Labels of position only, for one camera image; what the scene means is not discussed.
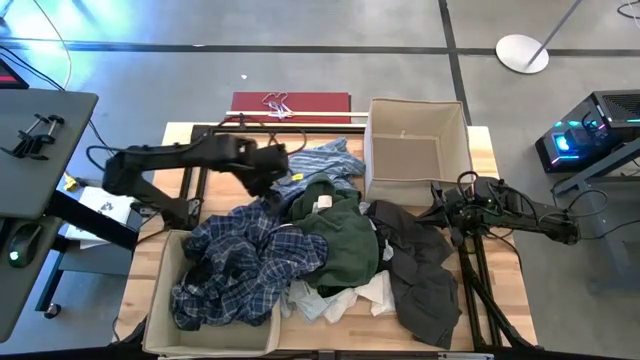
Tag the blue plaid shirt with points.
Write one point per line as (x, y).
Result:
(240, 270)

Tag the black clamp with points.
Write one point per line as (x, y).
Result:
(32, 142)

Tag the pale grey-white garment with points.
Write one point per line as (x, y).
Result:
(305, 300)

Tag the dark red board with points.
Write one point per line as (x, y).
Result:
(320, 102)

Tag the black computer mouse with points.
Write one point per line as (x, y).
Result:
(22, 245)

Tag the white garment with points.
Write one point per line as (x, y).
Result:
(372, 292)

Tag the blue striped shirt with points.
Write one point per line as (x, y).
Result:
(325, 160)

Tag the red-lit screen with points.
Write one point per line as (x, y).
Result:
(10, 77)

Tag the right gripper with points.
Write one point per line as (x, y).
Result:
(460, 207)

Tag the silver bracket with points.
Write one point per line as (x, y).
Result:
(465, 356)

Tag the dark grey garment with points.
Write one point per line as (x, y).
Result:
(425, 285)

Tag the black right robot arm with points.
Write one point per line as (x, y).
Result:
(540, 215)

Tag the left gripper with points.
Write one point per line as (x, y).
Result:
(265, 167)

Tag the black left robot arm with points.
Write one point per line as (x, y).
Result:
(150, 160)

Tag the white paper box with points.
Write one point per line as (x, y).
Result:
(107, 207)

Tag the grey desk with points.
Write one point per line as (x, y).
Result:
(40, 150)

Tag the dark blue-grey desk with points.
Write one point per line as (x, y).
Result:
(615, 250)

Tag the yellow tag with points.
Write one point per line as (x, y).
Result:
(298, 177)

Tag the computer tower with coloured lights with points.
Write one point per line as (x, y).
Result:
(585, 135)

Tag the beige fabric bin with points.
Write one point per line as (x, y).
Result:
(415, 155)
(165, 300)

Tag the yellow connector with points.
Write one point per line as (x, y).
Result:
(71, 182)

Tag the thin wooden stick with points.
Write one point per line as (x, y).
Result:
(330, 114)

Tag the dark green garment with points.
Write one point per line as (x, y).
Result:
(345, 240)

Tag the white round stand base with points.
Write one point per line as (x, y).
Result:
(520, 54)

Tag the black metal frame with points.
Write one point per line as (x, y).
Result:
(480, 300)

